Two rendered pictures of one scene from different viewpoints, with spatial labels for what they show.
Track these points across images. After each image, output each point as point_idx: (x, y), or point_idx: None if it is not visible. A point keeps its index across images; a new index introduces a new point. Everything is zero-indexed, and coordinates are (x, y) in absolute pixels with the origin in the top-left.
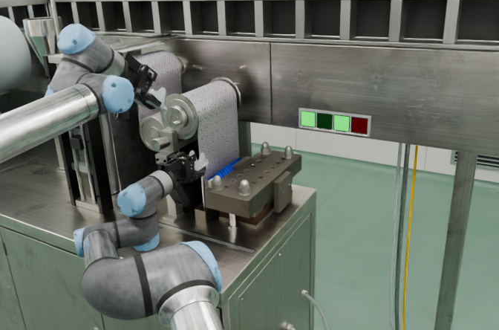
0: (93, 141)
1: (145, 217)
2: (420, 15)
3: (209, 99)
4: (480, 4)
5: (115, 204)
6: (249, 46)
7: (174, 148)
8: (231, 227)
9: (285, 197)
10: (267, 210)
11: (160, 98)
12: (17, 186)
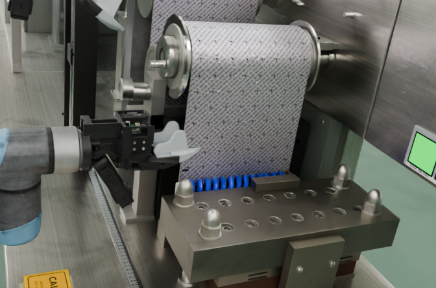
0: (80, 57)
1: (2, 190)
2: None
3: (239, 47)
4: None
5: None
6: None
7: (152, 106)
8: (181, 279)
9: (311, 281)
10: (263, 286)
11: (106, 2)
12: (53, 92)
